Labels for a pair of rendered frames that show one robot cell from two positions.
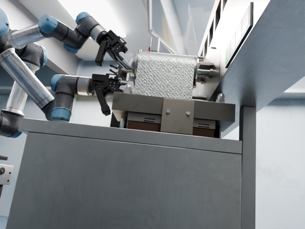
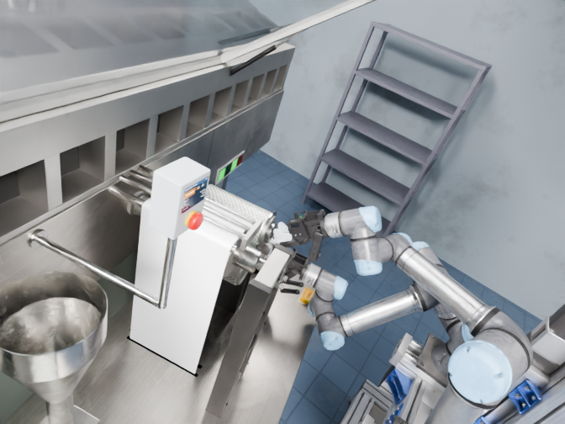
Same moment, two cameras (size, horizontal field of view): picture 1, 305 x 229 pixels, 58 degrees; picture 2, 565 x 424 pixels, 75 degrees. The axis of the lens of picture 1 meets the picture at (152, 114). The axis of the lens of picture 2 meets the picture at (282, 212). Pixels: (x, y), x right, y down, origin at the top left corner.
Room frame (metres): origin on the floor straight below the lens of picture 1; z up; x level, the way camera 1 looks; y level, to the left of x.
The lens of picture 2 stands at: (2.09, 0.24, 1.99)
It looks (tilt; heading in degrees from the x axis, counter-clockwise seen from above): 34 degrees down; 187
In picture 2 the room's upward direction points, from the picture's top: 20 degrees clockwise
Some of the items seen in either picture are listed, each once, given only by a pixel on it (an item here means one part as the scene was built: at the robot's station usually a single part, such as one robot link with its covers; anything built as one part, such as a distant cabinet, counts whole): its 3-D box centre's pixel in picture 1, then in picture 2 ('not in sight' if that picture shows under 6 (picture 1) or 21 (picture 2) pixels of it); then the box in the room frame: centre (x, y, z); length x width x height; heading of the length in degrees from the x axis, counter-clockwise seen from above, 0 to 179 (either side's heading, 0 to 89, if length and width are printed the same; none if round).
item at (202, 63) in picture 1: (205, 65); not in sight; (1.11, -0.21, 1.28); 0.06 x 0.05 x 0.02; 88
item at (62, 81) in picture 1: (66, 85); (330, 284); (1.07, 0.36, 1.11); 0.11 x 0.08 x 0.09; 88
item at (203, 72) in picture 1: (204, 72); not in sight; (1.11, -0.20, 1.25); 0.07 x 0.04 x 0.04; 88
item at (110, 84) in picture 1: (105, 86); (291, 262); (1.06, 0.20, 1.12); 0.12 x 0.08 x 0.09; 88
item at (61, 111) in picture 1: (61, 108); (321, 305); (1.08, 0.37, 1.01); 0.11 x 0.08 x 0.11; 29
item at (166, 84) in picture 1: (163, 93); not in sight; (1.06, -0.03, 1.11); 0.23 x 0.01 x 0.18; 88
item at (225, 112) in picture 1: (171, 113); not in sight; (0.94, -0.07, 1.00); 0.40 x 0.16 x 0.06; 88
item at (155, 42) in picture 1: (154, 46); (183, 200); (1.67, 0.04, 1.66); 0.07 x 0.07 x 0.10; 83
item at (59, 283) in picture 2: not in sight; (51, 321); (1.84, -0.04, 1.50); 0.14 x 0.14 x 0.06
